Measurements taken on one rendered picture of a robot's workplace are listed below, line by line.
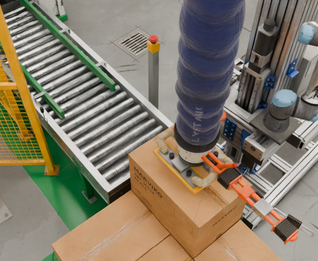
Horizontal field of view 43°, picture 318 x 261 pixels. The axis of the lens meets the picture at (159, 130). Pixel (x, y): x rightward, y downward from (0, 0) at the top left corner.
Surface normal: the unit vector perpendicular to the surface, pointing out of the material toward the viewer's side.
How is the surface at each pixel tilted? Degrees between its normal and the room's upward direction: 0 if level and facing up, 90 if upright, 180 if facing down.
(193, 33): 87
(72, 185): 0
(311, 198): 0
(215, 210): 0
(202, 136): 74
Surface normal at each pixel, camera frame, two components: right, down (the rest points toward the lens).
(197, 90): -0.24, 0.76
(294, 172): 0.01, -0.62
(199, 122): 0.02, 0.51
